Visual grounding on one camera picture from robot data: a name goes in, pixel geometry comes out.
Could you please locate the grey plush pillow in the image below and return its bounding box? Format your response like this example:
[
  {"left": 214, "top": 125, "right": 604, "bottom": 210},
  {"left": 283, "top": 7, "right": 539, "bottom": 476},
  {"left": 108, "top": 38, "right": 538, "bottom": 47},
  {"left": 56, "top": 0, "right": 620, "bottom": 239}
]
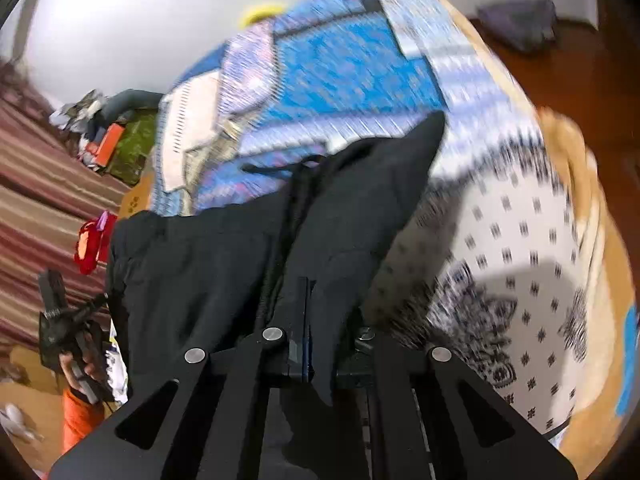
[{"left": 102, "top": 88, "right": 164, "bottom": 117}]

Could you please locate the person's left forearm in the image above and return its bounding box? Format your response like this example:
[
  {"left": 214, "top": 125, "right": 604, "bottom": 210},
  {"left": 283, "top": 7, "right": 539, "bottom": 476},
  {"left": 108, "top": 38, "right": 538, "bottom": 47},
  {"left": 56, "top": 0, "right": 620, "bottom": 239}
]
[{"left": 61, "top": 388, "right": 109, "bottom": 455}]

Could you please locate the person's left hand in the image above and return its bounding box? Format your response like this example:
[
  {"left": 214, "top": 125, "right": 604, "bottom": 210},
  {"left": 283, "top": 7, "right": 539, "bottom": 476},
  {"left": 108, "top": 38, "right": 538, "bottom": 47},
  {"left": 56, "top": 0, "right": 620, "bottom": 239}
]
[{"left": 59, "top": 331, "right": 110, "bottom": 401}]

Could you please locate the blue patchwork blanket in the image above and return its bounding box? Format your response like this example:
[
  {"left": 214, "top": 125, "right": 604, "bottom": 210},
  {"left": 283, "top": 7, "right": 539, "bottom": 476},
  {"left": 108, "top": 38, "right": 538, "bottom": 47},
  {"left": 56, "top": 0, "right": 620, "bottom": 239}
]
[{"left": 147, "top": 0, "right": 597, "bottom": 432}]

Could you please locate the striped brown curtain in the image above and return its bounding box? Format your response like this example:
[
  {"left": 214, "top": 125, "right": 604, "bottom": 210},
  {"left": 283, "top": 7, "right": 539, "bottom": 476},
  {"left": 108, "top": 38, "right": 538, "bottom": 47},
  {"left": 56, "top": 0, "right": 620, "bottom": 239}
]
[{"left": 0, "top": 59, "right": 137, "bottom": 352}]

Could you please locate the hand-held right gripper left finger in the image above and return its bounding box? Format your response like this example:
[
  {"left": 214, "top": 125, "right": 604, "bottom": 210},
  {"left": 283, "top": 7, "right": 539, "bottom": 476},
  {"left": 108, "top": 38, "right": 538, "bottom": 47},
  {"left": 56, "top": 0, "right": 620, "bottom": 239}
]
[{"left": 47, "top": 276, "right": 314, "bottom": 480}]

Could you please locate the yellow ring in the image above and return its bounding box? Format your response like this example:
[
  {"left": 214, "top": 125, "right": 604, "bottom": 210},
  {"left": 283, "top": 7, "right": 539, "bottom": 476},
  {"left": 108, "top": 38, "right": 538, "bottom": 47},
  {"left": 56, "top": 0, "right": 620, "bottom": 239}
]
[{"left": 238, "top": 3, "right": 287, "bottom": 29}]

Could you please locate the peach patterned quilt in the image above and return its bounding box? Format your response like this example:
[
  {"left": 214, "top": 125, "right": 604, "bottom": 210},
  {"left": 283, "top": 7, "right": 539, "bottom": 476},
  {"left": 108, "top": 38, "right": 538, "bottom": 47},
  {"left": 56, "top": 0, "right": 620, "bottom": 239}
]
[{"left": 440, "top": 0, "right": 640, "bottom": 467}]

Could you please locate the pile of clutter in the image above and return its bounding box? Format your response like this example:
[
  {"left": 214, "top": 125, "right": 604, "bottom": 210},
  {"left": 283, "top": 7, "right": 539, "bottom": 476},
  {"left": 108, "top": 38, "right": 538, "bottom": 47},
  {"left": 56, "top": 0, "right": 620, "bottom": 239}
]
[{"left": 48, "top": 89, "right": 109, "bottom": 137}]

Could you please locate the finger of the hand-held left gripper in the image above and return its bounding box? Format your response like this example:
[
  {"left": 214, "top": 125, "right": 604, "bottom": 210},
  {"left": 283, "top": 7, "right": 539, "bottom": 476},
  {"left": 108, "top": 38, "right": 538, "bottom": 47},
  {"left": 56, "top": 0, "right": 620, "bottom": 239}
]
[{"left": 39, "top": 268, "right": 69, "bottom": 314}]

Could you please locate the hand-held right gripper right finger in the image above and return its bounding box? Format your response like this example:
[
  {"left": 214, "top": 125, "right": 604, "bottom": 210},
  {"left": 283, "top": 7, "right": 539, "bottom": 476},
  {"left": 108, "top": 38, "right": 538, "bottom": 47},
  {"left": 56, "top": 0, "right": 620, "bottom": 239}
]
[{"left": 336, "top": 326, "right": 582, "bottom": 480}]

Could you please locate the orange box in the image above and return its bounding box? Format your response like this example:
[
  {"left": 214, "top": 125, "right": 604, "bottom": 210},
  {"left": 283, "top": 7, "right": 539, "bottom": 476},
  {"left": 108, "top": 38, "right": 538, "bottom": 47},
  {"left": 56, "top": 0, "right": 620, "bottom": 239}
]
[{"left": 84, "top": 123, "right": 125, "bottom": 166}]

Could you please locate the dark grey cloth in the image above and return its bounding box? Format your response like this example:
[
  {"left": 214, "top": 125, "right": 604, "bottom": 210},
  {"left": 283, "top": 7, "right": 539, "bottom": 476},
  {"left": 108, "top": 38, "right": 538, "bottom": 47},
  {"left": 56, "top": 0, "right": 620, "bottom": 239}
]
[{"left": 477, "top": 0, "right": 559, "bottom": 54}]

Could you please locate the red plush toy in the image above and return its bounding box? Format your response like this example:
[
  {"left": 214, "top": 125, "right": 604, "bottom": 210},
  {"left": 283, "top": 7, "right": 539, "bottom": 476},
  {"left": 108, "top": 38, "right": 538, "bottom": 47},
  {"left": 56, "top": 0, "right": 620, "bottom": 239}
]
[{"left": 74, "top": 211, "right": 119, "bottom": 276}]

